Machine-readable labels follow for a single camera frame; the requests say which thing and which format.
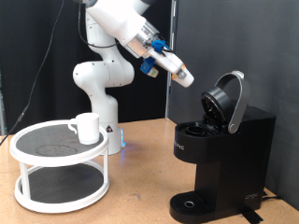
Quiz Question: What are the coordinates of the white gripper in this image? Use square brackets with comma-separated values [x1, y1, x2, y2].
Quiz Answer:
[148, 46, 188, 80]

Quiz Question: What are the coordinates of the black Keurig coffee machine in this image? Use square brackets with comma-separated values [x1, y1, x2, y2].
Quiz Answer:
[169, 70, 277, 224]

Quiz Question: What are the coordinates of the white mug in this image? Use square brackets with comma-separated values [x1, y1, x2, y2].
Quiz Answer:
[67, 112, 101, 146]

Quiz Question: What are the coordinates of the black backdrop curtain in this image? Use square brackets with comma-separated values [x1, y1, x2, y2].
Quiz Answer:
[0, 0, 172, 136]

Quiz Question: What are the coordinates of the white two-tier turntable stand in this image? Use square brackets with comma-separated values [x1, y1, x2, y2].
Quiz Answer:
[8, 119, 110, 215]

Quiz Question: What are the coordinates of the black tape strip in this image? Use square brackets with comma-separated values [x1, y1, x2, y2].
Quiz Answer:
[236, 205, 264, 224]

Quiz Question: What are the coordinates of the wrist camera on blue mount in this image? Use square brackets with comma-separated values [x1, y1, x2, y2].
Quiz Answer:
[139, 57, 160, 78]

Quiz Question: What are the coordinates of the large blue cable clip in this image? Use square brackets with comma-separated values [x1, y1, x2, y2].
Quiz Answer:
[150, 39, 168, 54]

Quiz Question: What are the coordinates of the black power cord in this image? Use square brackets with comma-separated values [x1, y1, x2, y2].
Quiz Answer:
[261, 189, 283, 203]

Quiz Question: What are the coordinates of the black camera cable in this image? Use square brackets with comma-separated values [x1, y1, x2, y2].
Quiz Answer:
[0, 0, 176, 147]

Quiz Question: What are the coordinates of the grey metal frame post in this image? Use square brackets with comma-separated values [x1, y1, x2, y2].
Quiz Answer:
[0, 71, 6, 136]

